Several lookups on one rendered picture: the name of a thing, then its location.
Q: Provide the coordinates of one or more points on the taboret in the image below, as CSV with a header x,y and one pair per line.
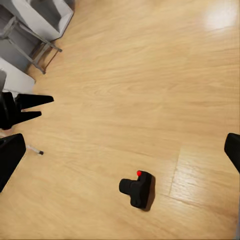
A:
x,y
10,26

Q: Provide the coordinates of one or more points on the desk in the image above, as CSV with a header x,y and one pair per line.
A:
x,y
47,18

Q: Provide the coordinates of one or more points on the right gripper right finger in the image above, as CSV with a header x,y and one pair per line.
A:
x,y
232,149

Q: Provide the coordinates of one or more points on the digital camera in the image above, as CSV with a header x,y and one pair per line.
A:
x,y
138,190

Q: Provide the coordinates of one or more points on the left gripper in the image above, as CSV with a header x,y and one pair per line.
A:
x,y
10,108

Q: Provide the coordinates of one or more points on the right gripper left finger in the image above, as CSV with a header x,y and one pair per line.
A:
x,y
12,150

